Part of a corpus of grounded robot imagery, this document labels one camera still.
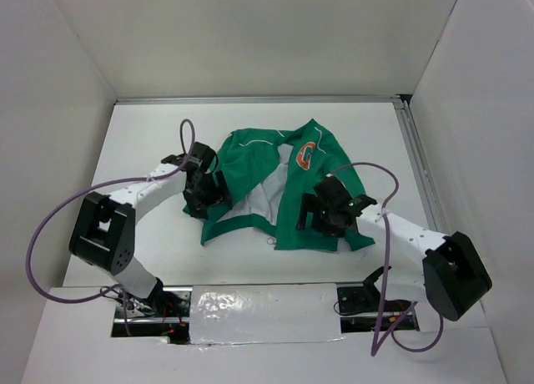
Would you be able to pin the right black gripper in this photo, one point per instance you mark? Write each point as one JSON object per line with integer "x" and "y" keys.
{"x": 313, "y": 202}

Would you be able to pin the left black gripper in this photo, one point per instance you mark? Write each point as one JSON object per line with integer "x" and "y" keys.
{"x": 219, "y": 194}

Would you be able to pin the green zip jacket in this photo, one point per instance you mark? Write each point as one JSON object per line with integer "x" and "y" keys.
{"x": 267, "y": 172}

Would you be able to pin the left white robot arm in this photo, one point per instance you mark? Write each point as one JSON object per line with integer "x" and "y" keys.
{"x": 104, "y": 232}

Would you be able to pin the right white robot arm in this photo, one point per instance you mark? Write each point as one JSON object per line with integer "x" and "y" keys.
{"x": 453, "y": 275}

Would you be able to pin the silver tape sheet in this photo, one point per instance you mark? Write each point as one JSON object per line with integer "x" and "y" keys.
{"x": 263, "y": 314}

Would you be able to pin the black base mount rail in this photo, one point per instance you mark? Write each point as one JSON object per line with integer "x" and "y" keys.
{"x": 356, "y": 313}

